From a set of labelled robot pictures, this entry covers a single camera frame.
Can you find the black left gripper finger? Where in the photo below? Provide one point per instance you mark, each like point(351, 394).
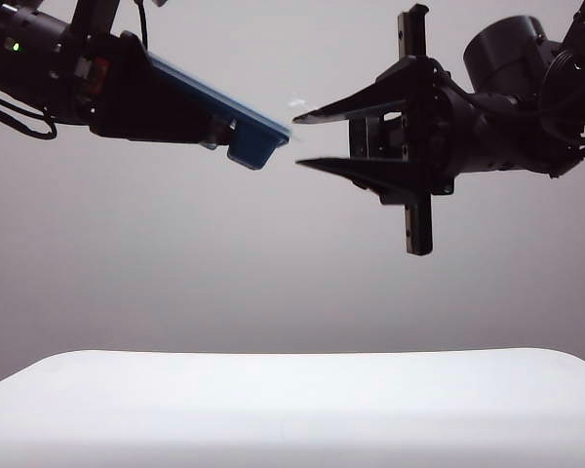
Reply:
point(156, 102)

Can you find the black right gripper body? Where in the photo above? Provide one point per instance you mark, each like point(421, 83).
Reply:
point(439, 131)

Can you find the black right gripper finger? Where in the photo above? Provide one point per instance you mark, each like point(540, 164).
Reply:
point(370, 97)
point(375, 175)

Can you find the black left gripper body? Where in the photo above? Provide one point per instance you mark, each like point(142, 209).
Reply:
point(78, 73)

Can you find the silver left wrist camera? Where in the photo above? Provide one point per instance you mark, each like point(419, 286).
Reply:
point(159, 2)

